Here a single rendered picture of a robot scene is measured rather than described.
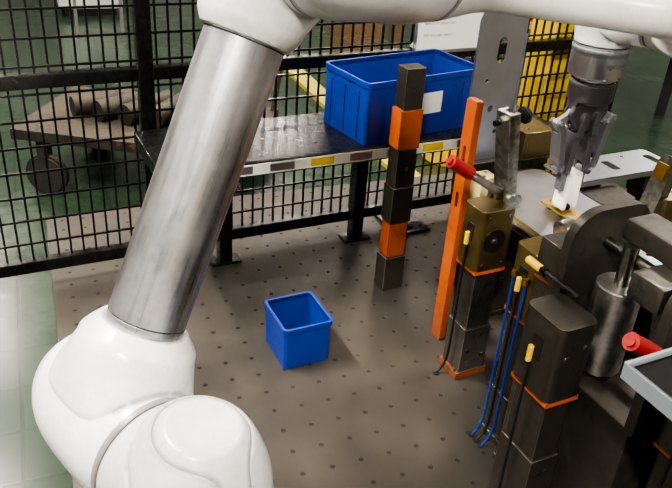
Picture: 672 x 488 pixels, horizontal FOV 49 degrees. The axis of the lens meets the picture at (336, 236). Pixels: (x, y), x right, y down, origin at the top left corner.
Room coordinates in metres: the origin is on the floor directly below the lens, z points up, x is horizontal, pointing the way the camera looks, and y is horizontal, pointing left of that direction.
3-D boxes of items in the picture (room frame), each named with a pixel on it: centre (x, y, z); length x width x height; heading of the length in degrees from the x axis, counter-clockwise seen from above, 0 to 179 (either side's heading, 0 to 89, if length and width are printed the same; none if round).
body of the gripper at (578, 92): (1.21, -0.40, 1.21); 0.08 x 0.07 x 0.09; 117
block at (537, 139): (1.51, -0.39, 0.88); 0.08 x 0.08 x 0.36; 27
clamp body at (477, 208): (1.13, -0.25, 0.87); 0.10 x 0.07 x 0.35; 117
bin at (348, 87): (1.55, -0.12, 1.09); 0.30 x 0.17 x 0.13; 125
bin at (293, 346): (1.15, 0.06, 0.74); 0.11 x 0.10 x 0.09; 27
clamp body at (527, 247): (0.96, -0.30, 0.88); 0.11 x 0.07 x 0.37; 117
